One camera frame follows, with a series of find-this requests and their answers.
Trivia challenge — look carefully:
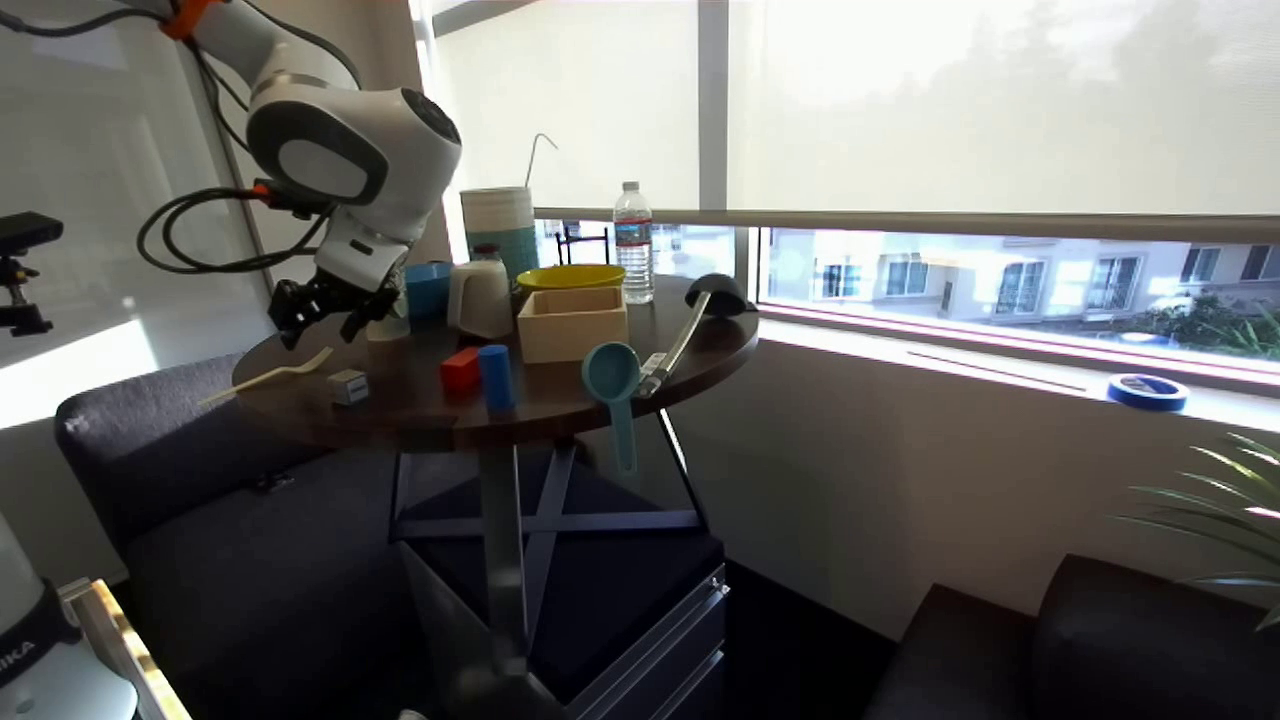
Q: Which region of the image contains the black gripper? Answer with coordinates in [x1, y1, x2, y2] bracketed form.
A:
[267, 272, 399, 346]

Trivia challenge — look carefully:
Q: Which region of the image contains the beige plastic fork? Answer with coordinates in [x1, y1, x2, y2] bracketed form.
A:
[196, 346, 336, 409]

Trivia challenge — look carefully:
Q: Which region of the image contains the small blue cup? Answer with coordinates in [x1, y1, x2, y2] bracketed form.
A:
[405, 255, 456, 323]

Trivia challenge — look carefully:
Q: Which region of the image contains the white cube yellow face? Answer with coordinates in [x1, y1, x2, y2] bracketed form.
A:
[324, 362, 377, 411]

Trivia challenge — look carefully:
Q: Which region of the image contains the red wedge block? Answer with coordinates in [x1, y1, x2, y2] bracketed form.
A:
[435, 346, 483, 400]

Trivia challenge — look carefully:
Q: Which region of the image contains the white mug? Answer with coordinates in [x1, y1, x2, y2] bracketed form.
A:
[443, 255, 516, 343]

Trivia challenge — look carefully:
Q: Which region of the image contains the blue cylinder block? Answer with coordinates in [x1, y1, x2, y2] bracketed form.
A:
[475, 341, 522, 415]

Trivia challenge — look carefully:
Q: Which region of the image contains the tall white teal container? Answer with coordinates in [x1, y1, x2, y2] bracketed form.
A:
[456, 183, 545, 283]

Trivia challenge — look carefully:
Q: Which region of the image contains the dark grey fabric sofa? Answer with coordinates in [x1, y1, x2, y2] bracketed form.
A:
[51, 350, 418, 720]

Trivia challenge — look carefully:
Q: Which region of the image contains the light wooden box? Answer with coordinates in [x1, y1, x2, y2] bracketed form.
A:
[514, 283, 631, 368]

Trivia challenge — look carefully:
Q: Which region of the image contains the yellow bowl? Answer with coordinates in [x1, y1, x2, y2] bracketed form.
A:
[514, 260, 631, 298]

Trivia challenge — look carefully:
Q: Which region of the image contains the bent white straw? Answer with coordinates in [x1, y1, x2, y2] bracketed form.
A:
[522, 126, 565, 190]

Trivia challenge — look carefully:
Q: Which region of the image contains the round dark wood table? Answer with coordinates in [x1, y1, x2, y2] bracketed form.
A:
[231, 283, 764, 671]

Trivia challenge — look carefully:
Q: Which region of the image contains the clear water bottle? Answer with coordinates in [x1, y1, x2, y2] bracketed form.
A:
[614, 177, 659, 307]

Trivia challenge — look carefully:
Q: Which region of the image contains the teal plastic scoop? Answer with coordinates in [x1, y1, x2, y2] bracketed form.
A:
[579, 341, 650, 479]

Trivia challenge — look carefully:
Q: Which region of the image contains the white roller window blind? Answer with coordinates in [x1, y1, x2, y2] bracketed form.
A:
[434, 0, 704, 214]
[730, 0, 1280, 219]

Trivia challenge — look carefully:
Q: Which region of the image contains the white building outside window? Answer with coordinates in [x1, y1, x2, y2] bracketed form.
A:
[764, 227, 1280, 362]

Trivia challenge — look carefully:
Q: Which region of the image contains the blue bowl on sill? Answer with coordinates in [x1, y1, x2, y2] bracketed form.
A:
[1103, 373, 1193, 415]

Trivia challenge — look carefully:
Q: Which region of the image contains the black leather armchair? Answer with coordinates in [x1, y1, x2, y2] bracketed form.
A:
[865, 551, 1280, 720]

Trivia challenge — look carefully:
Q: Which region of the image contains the green potted plant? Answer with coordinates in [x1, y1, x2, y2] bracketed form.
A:
[1132, 428, 1280, 637]

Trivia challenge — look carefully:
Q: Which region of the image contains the black wire rack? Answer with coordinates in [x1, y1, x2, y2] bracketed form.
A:
[552, 214, 618, 272]

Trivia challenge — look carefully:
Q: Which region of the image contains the black camera on stand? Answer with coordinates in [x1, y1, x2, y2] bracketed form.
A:
[0, 209, 68, 341]

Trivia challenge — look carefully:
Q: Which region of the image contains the light wooden frame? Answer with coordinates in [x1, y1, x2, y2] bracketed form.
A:
[56, 573, 193, 720]

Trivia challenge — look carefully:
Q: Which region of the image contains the black long-handled brush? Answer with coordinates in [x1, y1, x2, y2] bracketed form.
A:
[631, 269, 760, 400]

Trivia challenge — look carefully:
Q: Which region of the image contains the grey window frame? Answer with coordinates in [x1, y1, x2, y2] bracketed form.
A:
[414, 0, 1280, 397]

